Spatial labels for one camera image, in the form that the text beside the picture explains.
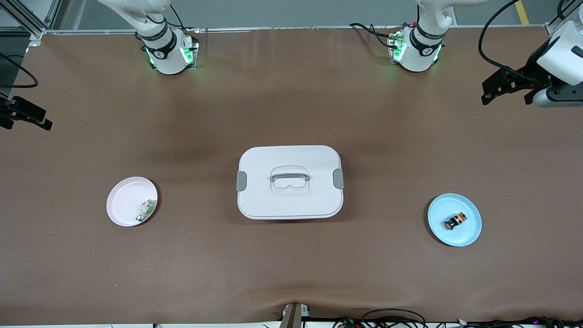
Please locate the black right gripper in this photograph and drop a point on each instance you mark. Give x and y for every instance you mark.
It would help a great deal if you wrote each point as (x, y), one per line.
(5, 110)

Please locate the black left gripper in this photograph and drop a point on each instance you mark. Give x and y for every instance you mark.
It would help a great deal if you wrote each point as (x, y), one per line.
(529, 73)

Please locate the orange black push-button switch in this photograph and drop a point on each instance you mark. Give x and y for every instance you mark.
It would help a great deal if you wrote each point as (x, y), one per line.
(456, 221)

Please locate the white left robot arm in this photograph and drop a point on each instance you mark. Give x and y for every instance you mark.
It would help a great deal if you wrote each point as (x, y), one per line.
(419, 50)

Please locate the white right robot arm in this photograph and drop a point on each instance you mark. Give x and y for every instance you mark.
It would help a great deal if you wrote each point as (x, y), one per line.
(166, 50)

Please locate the white lidded storage box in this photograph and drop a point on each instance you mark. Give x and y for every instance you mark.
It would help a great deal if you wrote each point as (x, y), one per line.
(290, 182)

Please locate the pink round plate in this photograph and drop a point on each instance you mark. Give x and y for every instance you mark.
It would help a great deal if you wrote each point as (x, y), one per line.
(125, 202)

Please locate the light blue round plate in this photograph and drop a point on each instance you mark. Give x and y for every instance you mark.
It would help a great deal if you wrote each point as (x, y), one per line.
(464, 234)

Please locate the aluminium frame post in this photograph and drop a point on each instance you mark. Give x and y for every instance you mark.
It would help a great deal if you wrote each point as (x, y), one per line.
(32, 23)
(565, 18)

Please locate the green white switch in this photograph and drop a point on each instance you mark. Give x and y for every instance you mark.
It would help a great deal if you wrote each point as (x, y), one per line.
(146, 211)

